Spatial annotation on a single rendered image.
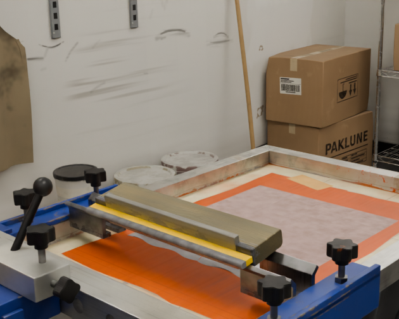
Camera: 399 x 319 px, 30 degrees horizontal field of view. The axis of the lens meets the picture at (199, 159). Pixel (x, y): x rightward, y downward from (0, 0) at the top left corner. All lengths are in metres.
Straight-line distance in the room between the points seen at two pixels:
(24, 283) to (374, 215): 0.76
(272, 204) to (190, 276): 0.37
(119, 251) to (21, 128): 2.08
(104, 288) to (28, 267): 0.10
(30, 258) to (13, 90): 2.33
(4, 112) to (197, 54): 1.30
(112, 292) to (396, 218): 0.68
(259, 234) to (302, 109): 3.36
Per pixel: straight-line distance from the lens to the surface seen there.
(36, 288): 0.97
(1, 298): 1.01
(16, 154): 3.38
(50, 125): 3.51
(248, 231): 1.12
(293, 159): 1.75
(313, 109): 4.40
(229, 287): 1.18
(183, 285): 1.19
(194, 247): 1.12
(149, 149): 3.95
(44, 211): 1.40
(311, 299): 1.05
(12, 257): 1.03
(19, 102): 3.33
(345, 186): 1.65
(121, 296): 0.97
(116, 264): 1.27
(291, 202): 1.54
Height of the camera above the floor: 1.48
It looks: 17 degrees down
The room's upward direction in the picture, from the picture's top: 1 degrees counter-clockwise
